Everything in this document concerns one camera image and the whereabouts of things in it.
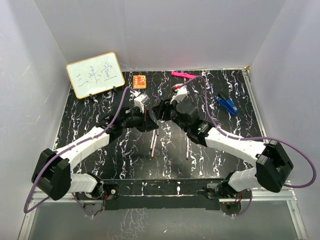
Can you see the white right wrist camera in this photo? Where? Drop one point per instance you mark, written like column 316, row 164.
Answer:
column 180, row 92

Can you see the blue black stapler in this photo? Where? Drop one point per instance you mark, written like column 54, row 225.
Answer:
column 227, row 103

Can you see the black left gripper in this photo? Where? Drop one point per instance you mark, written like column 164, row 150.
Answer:
column 147, row 124

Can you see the white pen purple end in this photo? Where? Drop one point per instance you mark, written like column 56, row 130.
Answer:
column 187, row 147

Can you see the small whiteboard with yellow frame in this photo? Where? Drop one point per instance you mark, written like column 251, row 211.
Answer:
column 95, row 75

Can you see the white pen yellow end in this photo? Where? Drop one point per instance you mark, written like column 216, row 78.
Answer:
column 154, row 146

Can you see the white pen red end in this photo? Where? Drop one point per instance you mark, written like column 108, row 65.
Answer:
column 152, row 140

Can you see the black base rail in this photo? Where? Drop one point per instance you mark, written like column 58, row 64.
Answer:
column 185, row 193

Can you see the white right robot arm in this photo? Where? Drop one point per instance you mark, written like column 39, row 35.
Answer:
column 270, row 163

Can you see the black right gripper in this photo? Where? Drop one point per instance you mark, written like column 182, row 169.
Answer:
column 160, row 109

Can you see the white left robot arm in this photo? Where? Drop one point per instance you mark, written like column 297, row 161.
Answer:
column 53, row 173

